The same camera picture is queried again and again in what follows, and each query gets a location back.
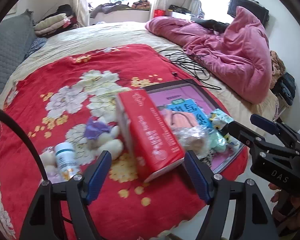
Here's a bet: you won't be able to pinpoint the leopard print scrunchie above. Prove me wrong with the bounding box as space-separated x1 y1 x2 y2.
200 149 217 167

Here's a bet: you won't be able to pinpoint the white vitamin C bottle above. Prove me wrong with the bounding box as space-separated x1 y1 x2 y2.
55 142 81 180

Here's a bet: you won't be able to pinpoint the person's right hand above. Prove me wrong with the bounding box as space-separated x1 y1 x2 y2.
268 183 300 236

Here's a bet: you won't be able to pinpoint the black coiled cable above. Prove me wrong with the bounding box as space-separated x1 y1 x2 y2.
157 48 223 91

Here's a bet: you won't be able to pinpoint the plush bear purple bow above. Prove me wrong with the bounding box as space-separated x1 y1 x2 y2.
84 118 124 160

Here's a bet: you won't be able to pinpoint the folded blankets stack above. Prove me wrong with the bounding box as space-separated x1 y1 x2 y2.
34 4 78 38

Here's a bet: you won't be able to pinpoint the green sponge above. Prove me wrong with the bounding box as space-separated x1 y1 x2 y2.
209 130 228 153

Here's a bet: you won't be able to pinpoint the pink item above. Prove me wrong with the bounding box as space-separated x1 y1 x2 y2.
162 108 210 159

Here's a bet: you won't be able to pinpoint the brown clothes pile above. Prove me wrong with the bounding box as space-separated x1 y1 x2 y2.
270 50 286 89

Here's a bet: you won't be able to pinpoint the framed pink blue picture book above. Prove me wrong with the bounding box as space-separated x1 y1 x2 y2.
145 80 244 173

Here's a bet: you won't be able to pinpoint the beige bed sheet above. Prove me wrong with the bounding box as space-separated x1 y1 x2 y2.
0 22 279 126

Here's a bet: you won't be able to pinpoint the plush bear lilac dress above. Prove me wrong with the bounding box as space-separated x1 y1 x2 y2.
39 147 64 184

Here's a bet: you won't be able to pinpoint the black television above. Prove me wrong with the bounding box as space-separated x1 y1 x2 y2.
227 0 269 26

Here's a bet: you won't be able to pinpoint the pink crumpled duvet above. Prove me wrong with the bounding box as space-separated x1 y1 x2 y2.
145 7 272 104

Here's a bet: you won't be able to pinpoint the green white tissue pack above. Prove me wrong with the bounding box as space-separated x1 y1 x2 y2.
209 108 241 152

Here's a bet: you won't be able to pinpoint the clothes on window sill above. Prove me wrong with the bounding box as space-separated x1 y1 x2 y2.
90 0 151 18

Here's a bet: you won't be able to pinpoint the red tissue box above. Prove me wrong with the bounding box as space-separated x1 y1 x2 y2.
116 89 185 183

